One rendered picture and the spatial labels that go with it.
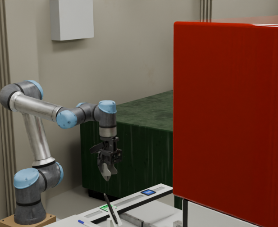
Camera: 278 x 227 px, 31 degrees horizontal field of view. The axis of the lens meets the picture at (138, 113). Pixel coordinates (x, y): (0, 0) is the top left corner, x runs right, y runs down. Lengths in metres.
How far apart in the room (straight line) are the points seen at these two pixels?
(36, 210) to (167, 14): 4.19
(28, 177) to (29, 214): 0.18
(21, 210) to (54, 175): 0.23
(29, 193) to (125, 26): 3.46
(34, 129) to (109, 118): 0.46
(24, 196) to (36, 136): 0.29
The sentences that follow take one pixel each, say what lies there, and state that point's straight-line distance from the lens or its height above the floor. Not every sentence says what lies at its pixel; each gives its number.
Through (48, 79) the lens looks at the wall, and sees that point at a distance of 4.75.
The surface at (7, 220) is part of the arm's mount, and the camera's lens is 2.50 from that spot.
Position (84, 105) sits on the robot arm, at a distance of 2.19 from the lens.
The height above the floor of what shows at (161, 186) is 0.96.
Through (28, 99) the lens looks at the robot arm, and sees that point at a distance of 2.26.
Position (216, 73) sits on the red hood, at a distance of 1.54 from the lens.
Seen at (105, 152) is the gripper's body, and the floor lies 1.24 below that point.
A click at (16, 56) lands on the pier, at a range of 4.26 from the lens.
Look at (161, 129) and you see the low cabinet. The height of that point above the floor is 0.82.
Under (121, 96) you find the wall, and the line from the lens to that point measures 5.59.
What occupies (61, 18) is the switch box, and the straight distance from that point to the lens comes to 4.67.
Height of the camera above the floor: 1.89
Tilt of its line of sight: 13 degrees down
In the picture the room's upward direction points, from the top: 1 degrees counter-clockwise
